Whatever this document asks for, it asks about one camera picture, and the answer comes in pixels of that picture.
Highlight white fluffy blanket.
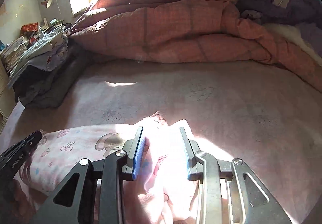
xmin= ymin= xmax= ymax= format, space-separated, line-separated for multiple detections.
xmin=263 ymin=23 xmax=322 ymax=66

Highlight pink cartoon print pants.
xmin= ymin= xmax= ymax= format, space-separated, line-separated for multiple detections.
xmin=19 ymin=114 xmax=198 ymax=223

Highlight stack of papers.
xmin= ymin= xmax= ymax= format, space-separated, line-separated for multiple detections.
xmin=1 ymin=36 xmax=28 ymax=77

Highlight pink plaid quilt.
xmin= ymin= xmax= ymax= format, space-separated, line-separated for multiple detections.
xmin=70 ymin=0 xmax=321 ymax=90

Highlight blue cartoon print garment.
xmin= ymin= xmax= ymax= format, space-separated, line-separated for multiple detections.
xmin=8 ymin=42 xmax=68 ymax=87

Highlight red box on desk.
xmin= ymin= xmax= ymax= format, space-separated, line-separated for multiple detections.
xmin=20 ymin=22 xmax=38 ymax=34

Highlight cream drawer cabinet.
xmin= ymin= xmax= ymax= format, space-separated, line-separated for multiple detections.
xmin=0 ymin=61 xmax=16 ymax=131

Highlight grey folded clothes pile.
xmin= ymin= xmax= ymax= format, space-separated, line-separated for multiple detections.
xmin=11 ymin=42 xmax=93 ymax=108

